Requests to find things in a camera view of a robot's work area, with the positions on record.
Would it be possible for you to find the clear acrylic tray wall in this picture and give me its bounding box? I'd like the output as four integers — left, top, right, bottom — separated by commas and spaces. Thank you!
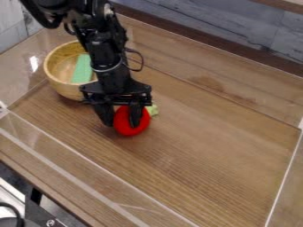
0, 103, 199, 227

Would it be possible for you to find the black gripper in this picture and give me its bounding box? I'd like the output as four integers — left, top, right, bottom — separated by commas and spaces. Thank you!
79, 66, 152, 128

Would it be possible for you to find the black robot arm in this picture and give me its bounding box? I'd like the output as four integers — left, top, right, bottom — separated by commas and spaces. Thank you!
20, 0, 152, 129

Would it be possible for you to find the black equipment under table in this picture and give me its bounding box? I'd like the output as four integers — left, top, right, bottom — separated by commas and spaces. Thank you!
0, 187, 67, 227

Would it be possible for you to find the wooden bowl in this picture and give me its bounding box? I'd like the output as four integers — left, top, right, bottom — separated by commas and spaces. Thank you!
43, 41, 97, 101

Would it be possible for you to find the green rectangular block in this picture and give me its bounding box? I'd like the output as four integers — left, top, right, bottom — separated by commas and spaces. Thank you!
71, 54, 92, 83

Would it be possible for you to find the red plush strawberry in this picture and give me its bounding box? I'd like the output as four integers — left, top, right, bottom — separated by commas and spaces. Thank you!
113, 104, 160, 137

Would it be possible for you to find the black cable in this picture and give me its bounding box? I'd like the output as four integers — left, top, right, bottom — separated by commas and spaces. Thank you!
123, 47, 146, 73

